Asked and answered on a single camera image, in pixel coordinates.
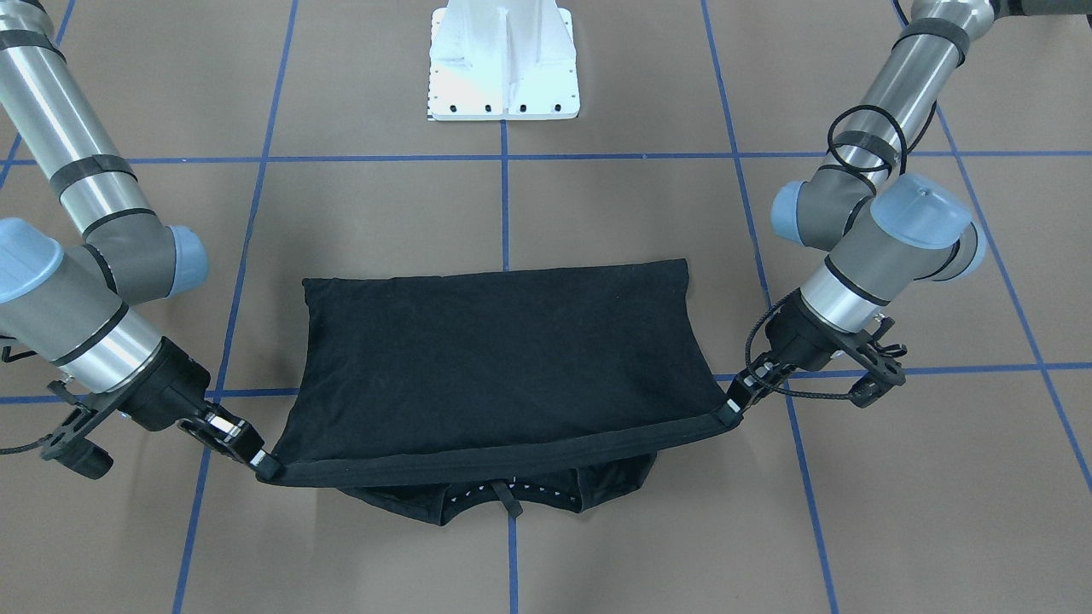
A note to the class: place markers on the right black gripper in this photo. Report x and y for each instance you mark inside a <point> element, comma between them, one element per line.
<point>173,386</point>

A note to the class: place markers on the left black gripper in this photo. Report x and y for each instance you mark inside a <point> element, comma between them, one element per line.
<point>795,335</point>

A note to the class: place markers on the black graphic t-shirt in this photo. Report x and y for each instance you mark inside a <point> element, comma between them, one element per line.
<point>427,396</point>

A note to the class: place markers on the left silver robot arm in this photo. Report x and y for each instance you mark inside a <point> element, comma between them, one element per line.
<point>880,226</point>

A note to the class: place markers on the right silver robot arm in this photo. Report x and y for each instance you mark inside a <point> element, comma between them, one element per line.
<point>76,307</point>

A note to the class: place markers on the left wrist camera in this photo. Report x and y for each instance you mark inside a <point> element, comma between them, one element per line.
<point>883,370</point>

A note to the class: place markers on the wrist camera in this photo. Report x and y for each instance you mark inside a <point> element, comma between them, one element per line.
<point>883,370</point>
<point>68,443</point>

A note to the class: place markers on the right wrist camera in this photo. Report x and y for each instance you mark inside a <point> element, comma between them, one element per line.
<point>68,443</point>

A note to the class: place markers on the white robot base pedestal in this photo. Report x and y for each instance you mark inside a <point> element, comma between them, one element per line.
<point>502,61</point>

